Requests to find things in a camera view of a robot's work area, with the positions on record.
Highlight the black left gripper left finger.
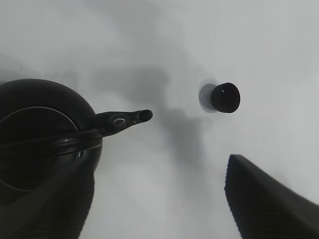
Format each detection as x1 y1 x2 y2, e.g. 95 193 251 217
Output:
0 153 95 239

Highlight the small black teacup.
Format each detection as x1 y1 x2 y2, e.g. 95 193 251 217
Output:
210 83 240 113

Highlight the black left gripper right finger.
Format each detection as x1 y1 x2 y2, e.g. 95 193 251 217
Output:
224 154 319 239

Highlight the black cast iron teapot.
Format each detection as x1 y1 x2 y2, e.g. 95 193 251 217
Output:
0 79 153 205

